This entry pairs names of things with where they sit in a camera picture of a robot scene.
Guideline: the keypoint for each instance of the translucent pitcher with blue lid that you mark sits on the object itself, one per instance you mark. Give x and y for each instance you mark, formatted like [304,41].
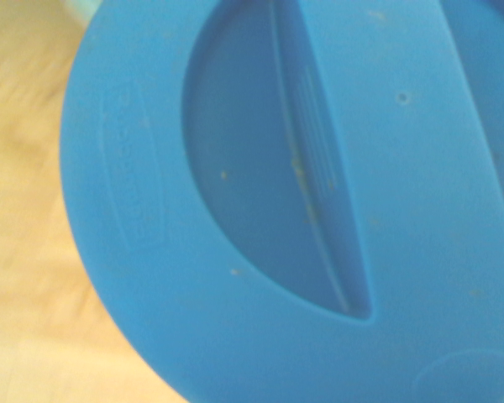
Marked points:
[277,168]

